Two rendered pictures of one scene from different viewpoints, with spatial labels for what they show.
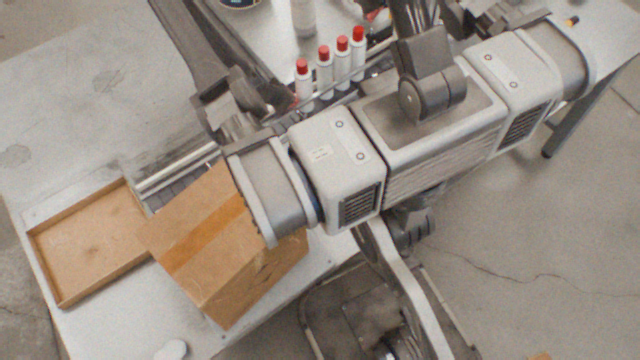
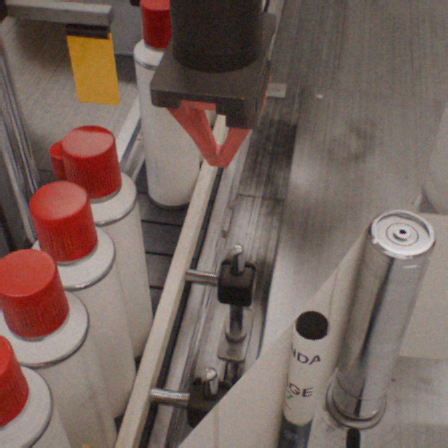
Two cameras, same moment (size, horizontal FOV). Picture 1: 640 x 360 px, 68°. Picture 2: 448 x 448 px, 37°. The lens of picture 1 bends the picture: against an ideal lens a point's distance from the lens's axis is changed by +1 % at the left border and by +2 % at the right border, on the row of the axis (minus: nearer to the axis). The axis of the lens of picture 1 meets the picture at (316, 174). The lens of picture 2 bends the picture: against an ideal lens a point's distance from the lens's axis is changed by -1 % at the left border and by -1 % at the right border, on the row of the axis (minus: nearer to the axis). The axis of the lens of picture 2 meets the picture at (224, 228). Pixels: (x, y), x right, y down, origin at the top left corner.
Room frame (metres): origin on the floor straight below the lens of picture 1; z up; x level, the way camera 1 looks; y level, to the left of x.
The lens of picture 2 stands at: (1.37, -0.49, 1.34)
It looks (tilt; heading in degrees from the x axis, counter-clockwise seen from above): 46 degrees down; 131
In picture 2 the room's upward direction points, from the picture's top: straight up
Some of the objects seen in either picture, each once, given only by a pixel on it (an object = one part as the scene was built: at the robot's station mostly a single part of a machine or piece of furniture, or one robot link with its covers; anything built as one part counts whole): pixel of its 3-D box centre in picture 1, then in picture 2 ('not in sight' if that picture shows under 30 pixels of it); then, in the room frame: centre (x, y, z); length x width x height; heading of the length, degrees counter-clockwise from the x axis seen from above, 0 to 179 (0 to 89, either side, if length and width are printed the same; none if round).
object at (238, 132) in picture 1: (247, 145); not in sight; (0.40, 0.11, 1.45); 0.09 x 0.08 x 0.12; 113
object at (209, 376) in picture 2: not in sight; (188, 410); (1.19, -0.32, 0.89); 0.06 x 0.03 x 0.12; 31
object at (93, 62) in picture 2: not in sight; (93, 66); (1.05, -0.26, 1.09); 0.03 x 0.01 x 0.06; 31
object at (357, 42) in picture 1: (357, 54); (168, 107); (1.01, -0.15, 0.98); 0.05 x 0.05 x 0.20
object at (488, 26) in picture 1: (505, 32); not in sight; (0.60, -0.35, 1.45); 0.09 x 0.08 x 0.12; 113
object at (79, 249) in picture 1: (94, 239); not in sight; (0.52, 0.64, 0.85); 0.30 x 0.26 x 0.04; 121
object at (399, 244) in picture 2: not in sight; (375, 330); (1.27, -0.23, 0.97); 0.05 x 0.05 x 0.19
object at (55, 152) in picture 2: not in sight; (66, 159); (0.85, -0.17, 0.85); 0.03 x 0.03 x 0.03
